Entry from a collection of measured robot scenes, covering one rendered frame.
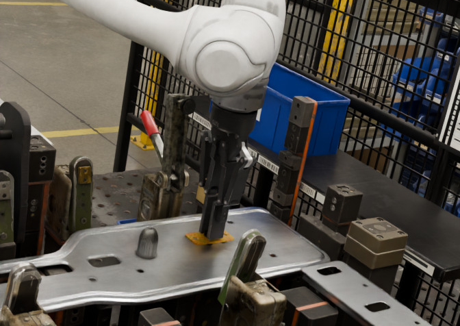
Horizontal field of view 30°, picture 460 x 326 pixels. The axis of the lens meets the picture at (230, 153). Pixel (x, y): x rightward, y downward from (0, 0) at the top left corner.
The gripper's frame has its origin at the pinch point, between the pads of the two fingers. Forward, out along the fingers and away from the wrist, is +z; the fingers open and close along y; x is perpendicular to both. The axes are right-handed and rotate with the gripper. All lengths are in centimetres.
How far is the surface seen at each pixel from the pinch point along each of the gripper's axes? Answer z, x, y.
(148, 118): -8.8, -0.4, -24.1
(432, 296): 35, 78, -7
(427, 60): 11, 189, -118
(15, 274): -4.2, -42.1, 14.7
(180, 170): -2.7, 1.0, -13.4
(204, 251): 5.2, -2.3, 2.0
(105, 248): 5.2, -18.2, -3.6
